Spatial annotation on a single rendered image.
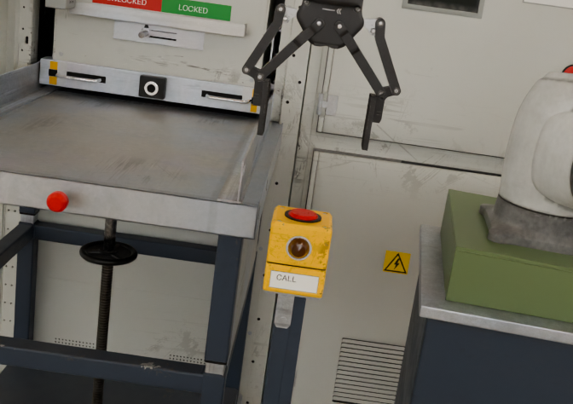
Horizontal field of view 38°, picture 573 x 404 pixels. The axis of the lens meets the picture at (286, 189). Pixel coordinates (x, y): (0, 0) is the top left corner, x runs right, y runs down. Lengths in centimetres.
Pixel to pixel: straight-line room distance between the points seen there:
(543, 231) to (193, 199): 56
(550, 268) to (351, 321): 87
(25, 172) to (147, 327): 89
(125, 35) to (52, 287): 67
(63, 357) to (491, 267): 73
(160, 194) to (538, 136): 60
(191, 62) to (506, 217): 89
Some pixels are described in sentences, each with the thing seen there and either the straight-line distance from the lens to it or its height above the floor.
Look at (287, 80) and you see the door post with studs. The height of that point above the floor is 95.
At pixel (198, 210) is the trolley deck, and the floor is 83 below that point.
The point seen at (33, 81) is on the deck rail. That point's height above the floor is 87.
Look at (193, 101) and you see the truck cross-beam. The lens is 196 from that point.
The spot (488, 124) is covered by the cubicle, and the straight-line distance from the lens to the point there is 197.
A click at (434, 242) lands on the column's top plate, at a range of 158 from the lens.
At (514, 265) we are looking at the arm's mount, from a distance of 131.
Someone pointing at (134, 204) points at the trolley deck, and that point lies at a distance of 133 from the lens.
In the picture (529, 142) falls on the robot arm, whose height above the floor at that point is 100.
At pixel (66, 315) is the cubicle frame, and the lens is 221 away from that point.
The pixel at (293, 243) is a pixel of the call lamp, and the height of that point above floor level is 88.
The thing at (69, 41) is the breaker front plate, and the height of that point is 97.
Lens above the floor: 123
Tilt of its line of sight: 16 degrees down
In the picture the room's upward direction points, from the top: 8 degrees clockwise
